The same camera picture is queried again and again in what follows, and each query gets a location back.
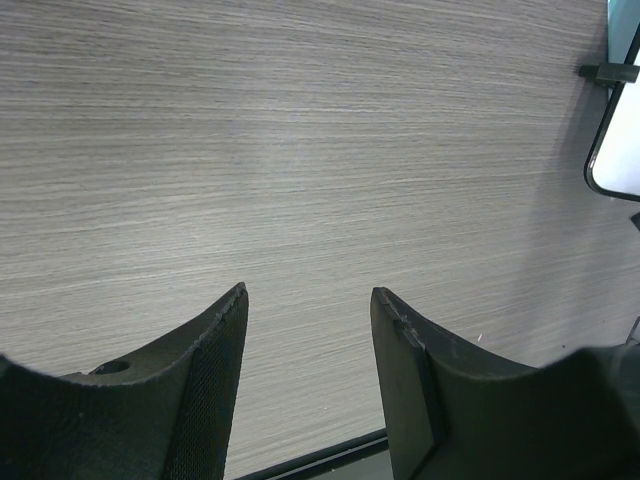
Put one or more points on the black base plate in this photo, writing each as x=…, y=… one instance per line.
x=326, y=460

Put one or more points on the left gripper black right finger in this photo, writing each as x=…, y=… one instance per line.
x=452, y=409

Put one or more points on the white whiteboard with red writing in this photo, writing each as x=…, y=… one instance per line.
x=612, y=165

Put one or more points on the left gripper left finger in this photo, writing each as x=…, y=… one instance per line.
x=171, y=402

